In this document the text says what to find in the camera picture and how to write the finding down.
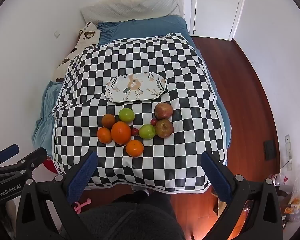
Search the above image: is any black white checkered cloth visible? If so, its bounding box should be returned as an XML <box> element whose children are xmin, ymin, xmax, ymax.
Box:
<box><xmin>51</xmin><ymin>33</ymin><xmax>227</xmax><ymax>194</ymax></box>

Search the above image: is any bear print pillow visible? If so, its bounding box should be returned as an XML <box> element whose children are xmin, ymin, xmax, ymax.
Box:
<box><xmin>52</xmin><ymin>22</ymin><xmax>102</xmax><ymax>83</ymax></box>

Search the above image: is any small orange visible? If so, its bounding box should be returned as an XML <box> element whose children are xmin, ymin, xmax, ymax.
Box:
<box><xmin>125</xmin><ymin>139</ymin><xmax>144</xmax><ymax>157</ymax></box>
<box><xmin>97</xmin><ymin>127</ymin><xmax>113</xmax><ymax>144</ymax></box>

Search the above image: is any large orange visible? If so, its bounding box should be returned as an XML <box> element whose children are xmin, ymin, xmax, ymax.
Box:
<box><xmin>111</xmin><ymin>121</ymin><xmax>132</xmax><ymax>145</ymax></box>

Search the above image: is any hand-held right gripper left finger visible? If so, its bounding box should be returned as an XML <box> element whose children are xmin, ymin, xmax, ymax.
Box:
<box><xmin>16</xmin><ymin>150</ymin><xmax>98</xmax><ymax>240</ymax></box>

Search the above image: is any blue bed sheet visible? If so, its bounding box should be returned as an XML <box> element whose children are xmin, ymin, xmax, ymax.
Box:
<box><xmin>31</xmin><ymin>15</ymin><xmax>233</xmax><ymax>153</ymax></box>

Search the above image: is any red apple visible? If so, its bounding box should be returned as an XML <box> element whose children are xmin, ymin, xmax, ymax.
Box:
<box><xmin>154</xmin><ymin>102</ymin><xmax>174</xmax><ymax>120</ymax></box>
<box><xmin>155</xmin><ymin>119</ymin><xmax>174</xmax><ymax>139</ymax></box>

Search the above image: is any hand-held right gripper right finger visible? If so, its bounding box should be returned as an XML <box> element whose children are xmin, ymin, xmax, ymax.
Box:
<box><xmin>201</xmin><ymin>151</ymin><xmax>283</xmax><ymax>240</ymax></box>

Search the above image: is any oval floral plate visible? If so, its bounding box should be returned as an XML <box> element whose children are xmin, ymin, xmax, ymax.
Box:
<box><xmin>105</xmin><ymin>72</ymin><xmax>167</xmax><ymax>103</ymax></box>

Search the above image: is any dark brownish orange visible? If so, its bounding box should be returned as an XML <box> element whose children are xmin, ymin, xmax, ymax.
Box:
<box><xmin>101</xmin><ymin>114</ymin><xmax>116</xmax><ymax>130</ymax></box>

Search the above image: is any black wall panel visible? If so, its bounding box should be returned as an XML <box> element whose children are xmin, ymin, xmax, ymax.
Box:
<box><xmin>264</xmin><ymin>139</ymin><xmax>276</xmax><ymax>161</ymax></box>

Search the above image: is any red object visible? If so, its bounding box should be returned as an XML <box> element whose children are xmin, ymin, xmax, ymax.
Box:
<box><xmin>44</xmin><ymin>156</ymin><xmax>62</xmax><ymax>174</ymax></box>

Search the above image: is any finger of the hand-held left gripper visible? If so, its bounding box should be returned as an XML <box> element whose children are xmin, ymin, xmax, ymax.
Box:
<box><xmin>0</xmin><ymin>147</ymin><xmax>48</xmax><ymax>175</ymax></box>
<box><xmin>0</xmin><ymin>144</ymin><xmax>20</xmax><ymax>168</ymax></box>

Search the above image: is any white knitted blanket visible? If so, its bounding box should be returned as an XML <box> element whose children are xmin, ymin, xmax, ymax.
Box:
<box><xmin>79</xmin><ymin>0</ymin><xmax>185</xmax><ymax>25</ymax></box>

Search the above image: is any clear water bottle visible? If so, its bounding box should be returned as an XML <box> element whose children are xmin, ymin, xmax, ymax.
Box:
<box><xmin>271</xmin><ymin>173</ymin><xmax>288</xmax><ymax>187</ymax></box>

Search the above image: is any white door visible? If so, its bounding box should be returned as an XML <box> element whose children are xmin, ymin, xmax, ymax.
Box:
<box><xmin>191</xmin><ymin>0</ymin><xmax>248</xmax><ymax>41</ymax></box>

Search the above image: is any pink plastic object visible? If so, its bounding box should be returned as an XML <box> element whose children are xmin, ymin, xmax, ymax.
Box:
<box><xmin>74</xmin><ymin>198</ymin><xmax>92</xmax><ymax>213</ymax></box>

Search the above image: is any green apple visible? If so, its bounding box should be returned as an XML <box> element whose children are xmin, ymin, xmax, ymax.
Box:
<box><xmin>118</xmin><ymin>108</ymin><xmax>135</xmax><ymax>122</ymax></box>
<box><xmin>139</xmin><ymin>124</ymin><xmax>156</xmax><ymax>140</ymax></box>

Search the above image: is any plastic snack bag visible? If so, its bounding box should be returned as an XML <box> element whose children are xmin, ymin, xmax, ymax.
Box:
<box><xmin>282</xmin><ymin>177</ymin><xmax>300</xmax><ymax>220</ymax></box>

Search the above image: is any white wall outlet strip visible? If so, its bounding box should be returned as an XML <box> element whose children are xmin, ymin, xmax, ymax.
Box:
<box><xmin>284</xmin><ymin>134</ymin><xmax>293</xmax><ymax>172</ymax></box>

